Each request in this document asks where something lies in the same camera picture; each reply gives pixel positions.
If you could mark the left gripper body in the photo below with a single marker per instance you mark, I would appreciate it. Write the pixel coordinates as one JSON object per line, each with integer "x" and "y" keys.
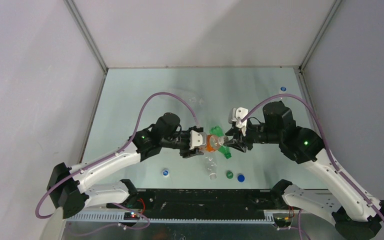
{"x": 185, "y": 151}

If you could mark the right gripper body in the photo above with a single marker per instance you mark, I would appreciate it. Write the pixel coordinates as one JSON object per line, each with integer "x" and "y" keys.
{"x": 255, "y": 133}

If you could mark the orange label bottle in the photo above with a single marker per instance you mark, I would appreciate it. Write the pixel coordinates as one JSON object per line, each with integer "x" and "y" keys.
{"x": 213, "y": 143}

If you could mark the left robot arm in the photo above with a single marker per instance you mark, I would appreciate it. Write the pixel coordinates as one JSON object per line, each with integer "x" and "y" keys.
{"x": 77, "y": 187}

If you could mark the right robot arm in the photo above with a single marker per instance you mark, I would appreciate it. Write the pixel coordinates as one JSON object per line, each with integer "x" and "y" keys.
{"x": 355, "y": 213}

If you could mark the green plastic bottle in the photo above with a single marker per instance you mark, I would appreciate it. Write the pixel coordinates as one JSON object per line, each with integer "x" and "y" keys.
{"x": 217, "y": 130}

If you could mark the green bottle cap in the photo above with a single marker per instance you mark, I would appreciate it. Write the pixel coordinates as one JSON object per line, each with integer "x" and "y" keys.
{"x": 229, "y": 174}

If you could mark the blue bottle cap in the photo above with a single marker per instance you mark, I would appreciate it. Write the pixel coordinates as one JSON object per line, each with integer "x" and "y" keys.
{"x": 240, "y": 178}

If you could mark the blue white cap left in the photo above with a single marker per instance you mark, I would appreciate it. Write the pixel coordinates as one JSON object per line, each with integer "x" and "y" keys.
{"x": 165, "y": 173}

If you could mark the left circuit board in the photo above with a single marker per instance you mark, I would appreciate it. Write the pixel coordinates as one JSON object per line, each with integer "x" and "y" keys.
{"x": 131, "y": 216}

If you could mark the circuit board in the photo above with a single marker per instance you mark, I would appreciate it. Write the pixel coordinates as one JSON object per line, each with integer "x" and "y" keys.
{"x": 131, "y": 216}
{"x": 283, "y": 222}

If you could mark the right circuit board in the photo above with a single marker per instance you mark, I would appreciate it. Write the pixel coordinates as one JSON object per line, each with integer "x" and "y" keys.
{"x": 283, "y": 222}

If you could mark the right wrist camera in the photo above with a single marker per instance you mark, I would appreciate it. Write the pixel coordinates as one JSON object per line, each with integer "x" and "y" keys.
{"x": 237, "y": 119}

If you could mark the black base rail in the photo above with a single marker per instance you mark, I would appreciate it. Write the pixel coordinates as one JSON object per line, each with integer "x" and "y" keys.
{"x": 205, "y": 204}

